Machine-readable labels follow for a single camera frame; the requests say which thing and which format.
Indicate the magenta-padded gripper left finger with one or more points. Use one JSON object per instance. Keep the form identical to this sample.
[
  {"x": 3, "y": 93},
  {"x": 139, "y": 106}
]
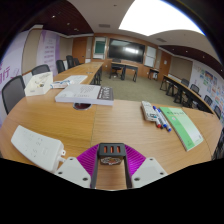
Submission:
[{"x": 75, "y": 171}]

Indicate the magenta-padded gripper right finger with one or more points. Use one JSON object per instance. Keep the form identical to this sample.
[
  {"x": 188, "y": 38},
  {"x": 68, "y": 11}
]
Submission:
[{"x": 148, "y": 171}]

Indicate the small black charger block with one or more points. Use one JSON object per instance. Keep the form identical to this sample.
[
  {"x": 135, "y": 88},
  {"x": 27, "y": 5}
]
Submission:
[{"x": 111, "y": 154}]

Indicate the white power strip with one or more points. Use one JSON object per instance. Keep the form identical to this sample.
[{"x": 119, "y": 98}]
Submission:
[{"x": 36, "y": 148}]

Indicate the red marker pen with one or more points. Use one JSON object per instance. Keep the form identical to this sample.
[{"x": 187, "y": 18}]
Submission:
[{"x": 158, "y": 125}]

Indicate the blue marker pen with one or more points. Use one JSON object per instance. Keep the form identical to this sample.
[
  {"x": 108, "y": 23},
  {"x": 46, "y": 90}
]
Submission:
[{"x": 164, "y": 120}]

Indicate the green booklet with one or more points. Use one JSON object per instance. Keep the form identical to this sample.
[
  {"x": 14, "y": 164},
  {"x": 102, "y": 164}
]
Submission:
[{"x": 181, "y": 126}]

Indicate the white whiteboard eraser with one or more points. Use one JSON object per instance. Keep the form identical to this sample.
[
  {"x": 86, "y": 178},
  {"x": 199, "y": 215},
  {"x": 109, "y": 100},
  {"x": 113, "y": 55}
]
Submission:
[{"x": 148, "y": 110}]

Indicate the dark round desk grommet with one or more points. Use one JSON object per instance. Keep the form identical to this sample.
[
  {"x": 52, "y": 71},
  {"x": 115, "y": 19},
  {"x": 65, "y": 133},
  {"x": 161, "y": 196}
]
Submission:
[{"x": 81, "y": 106}]

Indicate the thick white book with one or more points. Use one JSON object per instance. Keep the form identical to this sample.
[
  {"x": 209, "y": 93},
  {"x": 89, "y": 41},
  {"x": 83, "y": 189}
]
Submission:
[{"x": 83, "y": 94}]

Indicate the blue white small packet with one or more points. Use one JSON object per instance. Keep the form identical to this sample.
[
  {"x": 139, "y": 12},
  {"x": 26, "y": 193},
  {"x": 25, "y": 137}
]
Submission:
[{"x": 60, "y": 85}]

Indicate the white printed paper sheet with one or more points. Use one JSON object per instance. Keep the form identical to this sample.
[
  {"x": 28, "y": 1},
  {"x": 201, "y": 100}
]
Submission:
[{"x": 76, "y": 79}]

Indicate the white open cardboard box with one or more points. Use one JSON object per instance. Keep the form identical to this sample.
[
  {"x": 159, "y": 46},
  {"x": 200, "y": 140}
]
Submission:
[{"x": 38, "y": 85}]

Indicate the group of black office chairs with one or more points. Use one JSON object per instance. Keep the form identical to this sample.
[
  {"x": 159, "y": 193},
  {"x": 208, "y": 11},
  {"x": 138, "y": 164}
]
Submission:
[
  {"x": 66, "y": 63},
  {"x": 206, "y": 96}
]

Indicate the small dark side table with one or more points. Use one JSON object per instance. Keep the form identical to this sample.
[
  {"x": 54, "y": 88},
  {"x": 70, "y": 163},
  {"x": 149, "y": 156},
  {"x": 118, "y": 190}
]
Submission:
[{"x": 153, "y": 71}]

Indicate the brown wooden door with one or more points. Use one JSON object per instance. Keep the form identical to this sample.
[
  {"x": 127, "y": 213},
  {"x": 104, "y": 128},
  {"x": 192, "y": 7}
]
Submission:
[
  {"x": 165, "y": 65},
  {"x": 80, "y": 50}
]

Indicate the dark wooden desk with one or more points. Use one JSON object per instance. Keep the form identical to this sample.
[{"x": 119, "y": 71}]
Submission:
[{"x": 125, "y": 65}]

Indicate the large bright ceiling light panel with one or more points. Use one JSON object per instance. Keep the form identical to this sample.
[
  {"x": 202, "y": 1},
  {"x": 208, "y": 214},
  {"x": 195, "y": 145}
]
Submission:
[{"x": 156, "y": 18}]

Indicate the group of small ceiling spotlights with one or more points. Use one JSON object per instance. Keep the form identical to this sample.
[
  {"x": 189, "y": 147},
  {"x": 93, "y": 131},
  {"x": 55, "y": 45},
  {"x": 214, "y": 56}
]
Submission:
[{"x": 53, "y": 16}]

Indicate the group of colourful wall pictures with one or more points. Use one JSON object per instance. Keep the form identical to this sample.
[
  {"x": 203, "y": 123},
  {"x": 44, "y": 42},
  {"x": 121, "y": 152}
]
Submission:
[{"x": 210, "y": 83}]

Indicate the white wall whiteboard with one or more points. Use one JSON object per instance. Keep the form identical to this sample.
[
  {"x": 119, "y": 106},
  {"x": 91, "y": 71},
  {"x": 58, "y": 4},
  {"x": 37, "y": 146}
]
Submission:
[{"x": 150, "y": 56}]

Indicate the large black wall screen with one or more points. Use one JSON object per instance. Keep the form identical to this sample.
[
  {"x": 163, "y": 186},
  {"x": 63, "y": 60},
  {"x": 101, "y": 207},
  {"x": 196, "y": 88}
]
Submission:
[{"x": 126, "y": 50}]

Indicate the purple wall poster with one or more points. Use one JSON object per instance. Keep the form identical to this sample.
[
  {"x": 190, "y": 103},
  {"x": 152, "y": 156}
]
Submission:
[{"x": 48, "y": 51}]

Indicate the green and white wall board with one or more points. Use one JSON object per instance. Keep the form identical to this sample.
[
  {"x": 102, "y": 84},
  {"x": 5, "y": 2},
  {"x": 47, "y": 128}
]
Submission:
[{"x": 99, "y": 47}]

